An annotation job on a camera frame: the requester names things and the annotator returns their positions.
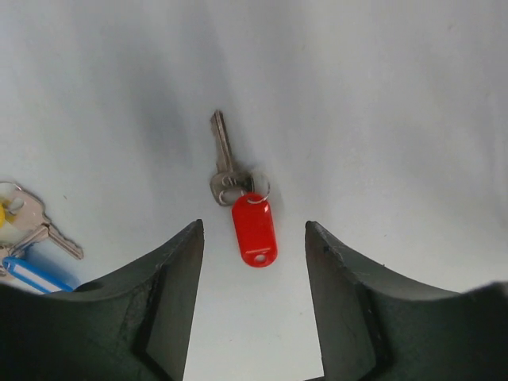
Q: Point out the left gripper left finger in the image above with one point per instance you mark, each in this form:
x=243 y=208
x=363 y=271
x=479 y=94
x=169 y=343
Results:
x=139 y=317

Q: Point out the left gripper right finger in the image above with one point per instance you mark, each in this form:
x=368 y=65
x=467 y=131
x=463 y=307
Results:
x=375 y=324

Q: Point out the red tag key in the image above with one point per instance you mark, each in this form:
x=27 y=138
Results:
x=234 y=186

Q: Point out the blue tag key front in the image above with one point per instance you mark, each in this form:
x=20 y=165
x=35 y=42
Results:
x=14 y=263

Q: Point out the yellow tag key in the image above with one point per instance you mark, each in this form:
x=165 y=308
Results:
x=30 y=218

